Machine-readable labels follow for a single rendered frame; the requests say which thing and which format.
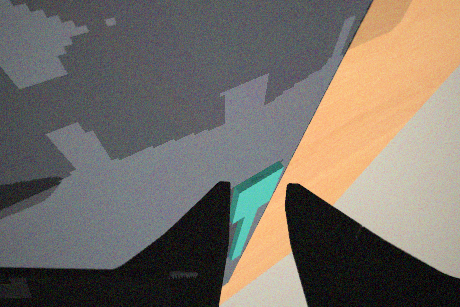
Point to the grey mat with white dashed outline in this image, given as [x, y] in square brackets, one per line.
[118, 116]

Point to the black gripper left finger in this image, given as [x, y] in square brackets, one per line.
[182, 268]

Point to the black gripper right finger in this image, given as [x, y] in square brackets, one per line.
[343, 264]

